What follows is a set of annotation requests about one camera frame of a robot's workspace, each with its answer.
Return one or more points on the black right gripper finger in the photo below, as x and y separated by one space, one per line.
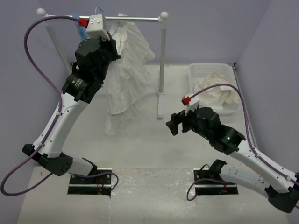
178 116
173 126

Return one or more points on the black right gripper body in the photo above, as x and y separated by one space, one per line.
190 122

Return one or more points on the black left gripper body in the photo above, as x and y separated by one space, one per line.
110 49

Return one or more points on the white skirt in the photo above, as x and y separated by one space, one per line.
127 78

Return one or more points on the blue wire hanger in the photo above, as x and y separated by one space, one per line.
98 10

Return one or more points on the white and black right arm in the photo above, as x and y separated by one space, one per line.
278 185

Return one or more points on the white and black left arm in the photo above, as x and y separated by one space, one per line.
89 71

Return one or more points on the bundle of blue hangers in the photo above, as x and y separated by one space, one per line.
81 31

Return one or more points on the white cloth in basket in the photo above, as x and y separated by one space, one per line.
221 98

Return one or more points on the white plastic basket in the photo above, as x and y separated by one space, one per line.
199 70

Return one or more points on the white clothes rack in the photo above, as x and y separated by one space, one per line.
161 19

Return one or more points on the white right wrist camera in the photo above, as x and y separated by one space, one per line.
190 103

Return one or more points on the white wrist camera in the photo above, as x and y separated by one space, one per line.
190 103
96 27

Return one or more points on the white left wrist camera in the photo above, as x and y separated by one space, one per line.
96 27

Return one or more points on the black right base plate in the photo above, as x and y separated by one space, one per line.
212 185

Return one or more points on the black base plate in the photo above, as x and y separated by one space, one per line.
90 186
212 185

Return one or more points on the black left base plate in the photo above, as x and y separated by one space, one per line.
90 186

